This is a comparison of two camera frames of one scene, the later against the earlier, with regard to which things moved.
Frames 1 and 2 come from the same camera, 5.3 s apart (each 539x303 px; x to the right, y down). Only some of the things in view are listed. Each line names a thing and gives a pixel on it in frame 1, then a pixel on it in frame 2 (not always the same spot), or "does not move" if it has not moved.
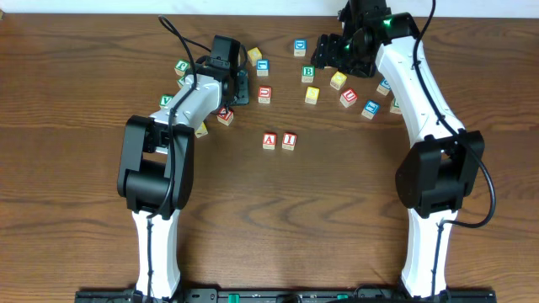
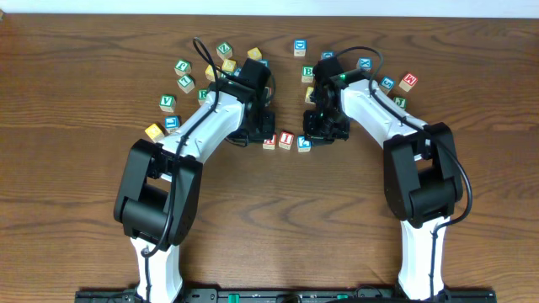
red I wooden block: (289, 140) does not move
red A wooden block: (269, 140) does not move
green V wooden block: (165, 99) does not move
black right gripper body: (344, 55) → (326, 126)
